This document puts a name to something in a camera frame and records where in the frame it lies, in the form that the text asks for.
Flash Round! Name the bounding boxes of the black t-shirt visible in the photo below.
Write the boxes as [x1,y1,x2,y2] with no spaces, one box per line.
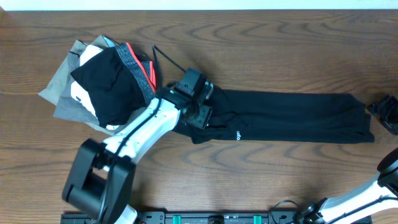
[174,86,374,144]

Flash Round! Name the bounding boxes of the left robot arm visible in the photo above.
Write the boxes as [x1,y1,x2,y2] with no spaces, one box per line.
[62,68,214,223]

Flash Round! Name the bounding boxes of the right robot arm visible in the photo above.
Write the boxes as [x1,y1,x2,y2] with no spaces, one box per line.
[294,93,397,223]

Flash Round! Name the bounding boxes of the black shorts with red waistband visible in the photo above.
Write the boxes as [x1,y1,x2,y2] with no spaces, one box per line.
[71,43,157,128]

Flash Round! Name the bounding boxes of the grey folded garment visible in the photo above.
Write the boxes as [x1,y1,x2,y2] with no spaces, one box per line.
[39,35,149,135]

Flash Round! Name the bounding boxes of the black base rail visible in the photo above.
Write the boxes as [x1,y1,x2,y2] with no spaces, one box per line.
[60,210,373,224]

